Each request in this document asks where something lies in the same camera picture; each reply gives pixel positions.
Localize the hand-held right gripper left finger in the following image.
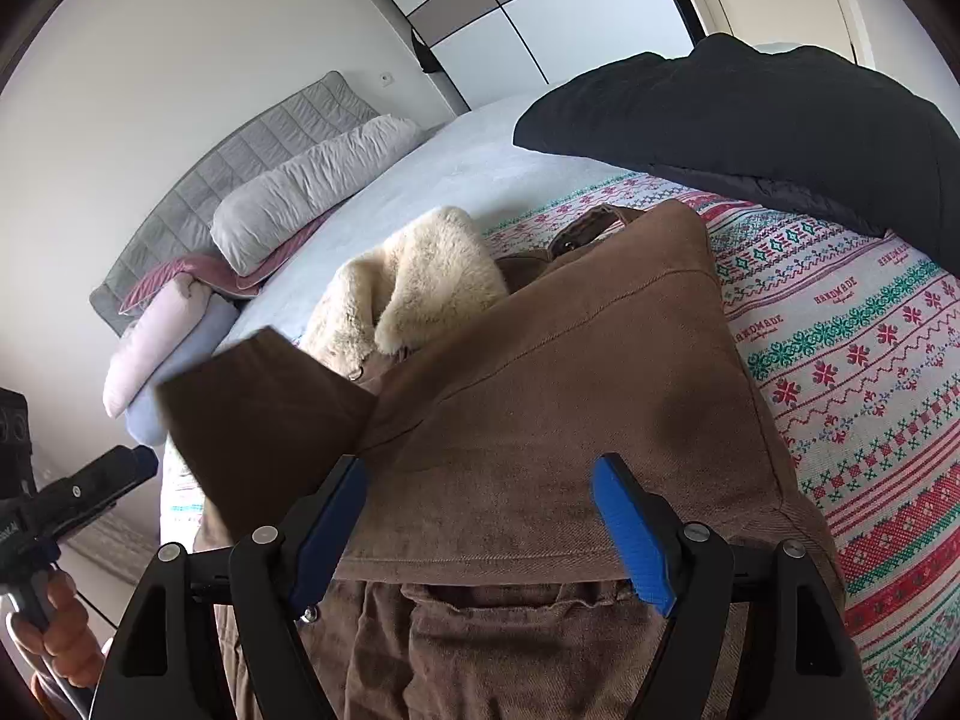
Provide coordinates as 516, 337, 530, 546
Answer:
90, 454, 370, 720

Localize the black jacket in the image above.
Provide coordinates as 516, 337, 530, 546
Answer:
512, 32, 960, 278

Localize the pink rolled pillow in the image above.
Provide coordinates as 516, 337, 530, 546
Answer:
103, 274, 215, 419

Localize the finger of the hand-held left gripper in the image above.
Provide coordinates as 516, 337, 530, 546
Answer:
40, 445, 160, 539

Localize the patterned knit-print blanket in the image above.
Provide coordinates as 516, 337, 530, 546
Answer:
161, 169, 960, 720

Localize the brown coat with fleece collar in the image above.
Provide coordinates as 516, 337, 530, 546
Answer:
154, 199, 848, 720

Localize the person's left hand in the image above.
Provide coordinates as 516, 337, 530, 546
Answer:
7, 570, 106, 691

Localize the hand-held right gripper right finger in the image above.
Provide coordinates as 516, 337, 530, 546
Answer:
590, 452, 878, 720

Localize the white and grey wardrobe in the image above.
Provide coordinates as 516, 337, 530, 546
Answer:
334, 0, 702, 113

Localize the grey quilted headboard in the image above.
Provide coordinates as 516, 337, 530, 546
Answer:
88, 71, 380, 335

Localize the grey pillow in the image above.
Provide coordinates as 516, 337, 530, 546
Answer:
211, 115, 425, 277

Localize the pale blue rolled pillow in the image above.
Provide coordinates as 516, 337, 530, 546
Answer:
124, 292, 241, 445

